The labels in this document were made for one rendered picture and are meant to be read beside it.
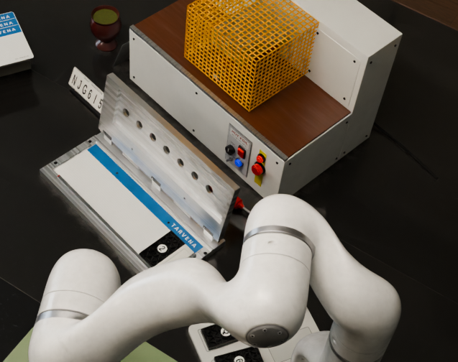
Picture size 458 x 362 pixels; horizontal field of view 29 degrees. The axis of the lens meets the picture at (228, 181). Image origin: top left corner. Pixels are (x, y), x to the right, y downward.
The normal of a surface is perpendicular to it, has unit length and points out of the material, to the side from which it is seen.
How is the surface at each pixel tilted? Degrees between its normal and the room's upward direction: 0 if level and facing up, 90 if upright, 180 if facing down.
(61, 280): 26
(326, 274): 66
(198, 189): 79
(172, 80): 90
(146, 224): 0
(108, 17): 0
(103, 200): 0
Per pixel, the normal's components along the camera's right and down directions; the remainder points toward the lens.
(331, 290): -0.78, 0.19
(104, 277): 0.66, -0.43
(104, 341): 0.15, 0.51
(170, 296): -0.54, 0.07
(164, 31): 0.08, -0.59
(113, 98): -0.70, 0.39
